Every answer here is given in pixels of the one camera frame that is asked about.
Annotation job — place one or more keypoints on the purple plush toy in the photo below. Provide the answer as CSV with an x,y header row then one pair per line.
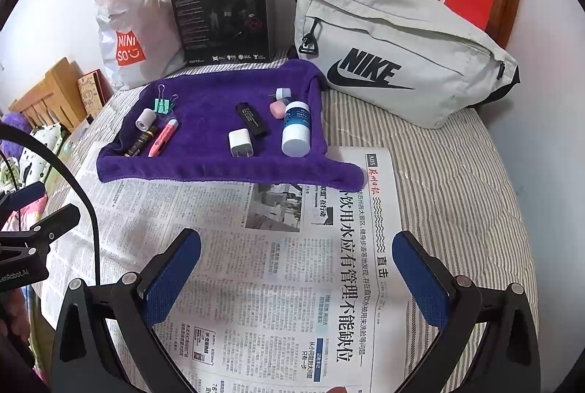
x,y
11,119

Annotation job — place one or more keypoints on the wooden headboard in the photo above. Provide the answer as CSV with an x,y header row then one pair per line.
x,y
55,87

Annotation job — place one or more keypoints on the white tape roll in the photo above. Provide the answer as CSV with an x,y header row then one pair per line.
x,y
145,119

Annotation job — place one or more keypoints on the green binder clip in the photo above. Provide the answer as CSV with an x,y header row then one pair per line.
x,y
161,106

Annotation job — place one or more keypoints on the white plastic shopping bag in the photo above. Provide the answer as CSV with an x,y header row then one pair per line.
x,y
128,4

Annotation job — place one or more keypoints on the grey waist bag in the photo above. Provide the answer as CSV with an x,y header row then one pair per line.
x,y
402,32

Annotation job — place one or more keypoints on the purple towel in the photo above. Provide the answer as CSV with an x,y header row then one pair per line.
x,y
205,167

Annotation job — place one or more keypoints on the pink and blue eraser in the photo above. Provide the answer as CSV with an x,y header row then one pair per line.
x,y
276,109

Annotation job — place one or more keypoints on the dotted white pillow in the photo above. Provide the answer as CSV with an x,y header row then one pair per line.
x,y
45,137

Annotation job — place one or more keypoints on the small white cap piece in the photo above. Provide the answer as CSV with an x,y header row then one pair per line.
x,y
283,93

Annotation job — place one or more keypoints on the black rectangular stick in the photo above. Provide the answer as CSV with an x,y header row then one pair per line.
x,y
251,119

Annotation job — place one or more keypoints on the pink highlighter pen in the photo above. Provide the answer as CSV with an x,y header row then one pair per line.
x,y
162,139

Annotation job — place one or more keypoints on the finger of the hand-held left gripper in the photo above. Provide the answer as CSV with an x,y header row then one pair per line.
x,y
57,217
27,193

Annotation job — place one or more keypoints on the black headset box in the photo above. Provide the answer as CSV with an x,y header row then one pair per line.
x,y
205,9

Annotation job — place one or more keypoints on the white charger plug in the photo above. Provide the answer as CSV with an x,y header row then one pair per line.
x,y
240,141

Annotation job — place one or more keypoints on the small patterned box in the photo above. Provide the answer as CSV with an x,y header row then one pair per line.
x,y
93,89

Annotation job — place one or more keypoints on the blue and white lotion bottle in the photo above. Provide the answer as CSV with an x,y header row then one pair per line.
x,y
296,128

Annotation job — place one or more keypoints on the small dark gold bottle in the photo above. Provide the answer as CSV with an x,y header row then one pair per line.
x,y
141,141

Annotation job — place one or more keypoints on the newspaper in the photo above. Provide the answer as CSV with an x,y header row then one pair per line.
x,y
251,283

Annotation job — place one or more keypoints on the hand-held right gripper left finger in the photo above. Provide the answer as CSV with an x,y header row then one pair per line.
x,y
173,278

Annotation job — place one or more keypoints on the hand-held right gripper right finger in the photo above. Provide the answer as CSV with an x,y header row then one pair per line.
x,y
422,283

